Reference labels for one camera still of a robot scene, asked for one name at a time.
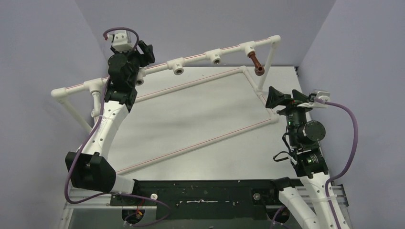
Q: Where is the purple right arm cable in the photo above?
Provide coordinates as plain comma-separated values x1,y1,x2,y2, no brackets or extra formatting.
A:
270,98,359,229

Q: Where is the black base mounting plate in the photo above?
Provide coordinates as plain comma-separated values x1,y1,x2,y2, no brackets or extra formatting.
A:
110,178,302,224

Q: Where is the white pipe frame with tees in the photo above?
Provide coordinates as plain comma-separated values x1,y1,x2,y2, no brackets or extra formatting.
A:
51,35,281,176

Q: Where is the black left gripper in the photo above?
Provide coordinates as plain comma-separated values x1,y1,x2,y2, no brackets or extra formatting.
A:
113,41,154,87

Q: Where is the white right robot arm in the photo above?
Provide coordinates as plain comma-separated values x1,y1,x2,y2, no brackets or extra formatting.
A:
266,86,350,229

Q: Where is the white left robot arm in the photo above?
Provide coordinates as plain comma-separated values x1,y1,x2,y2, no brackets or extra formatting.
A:
65,40,155,205

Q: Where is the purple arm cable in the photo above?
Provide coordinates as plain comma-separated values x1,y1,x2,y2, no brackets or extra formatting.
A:
64,27,171,228
270,98,359,229

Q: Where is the aluminium rail frame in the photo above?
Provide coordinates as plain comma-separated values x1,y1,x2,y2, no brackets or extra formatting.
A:
58,185,349,229

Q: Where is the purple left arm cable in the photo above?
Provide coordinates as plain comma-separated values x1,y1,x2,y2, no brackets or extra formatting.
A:
64,27,171,228

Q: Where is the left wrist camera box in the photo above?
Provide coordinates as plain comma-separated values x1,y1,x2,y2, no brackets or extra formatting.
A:
107,30,133,52

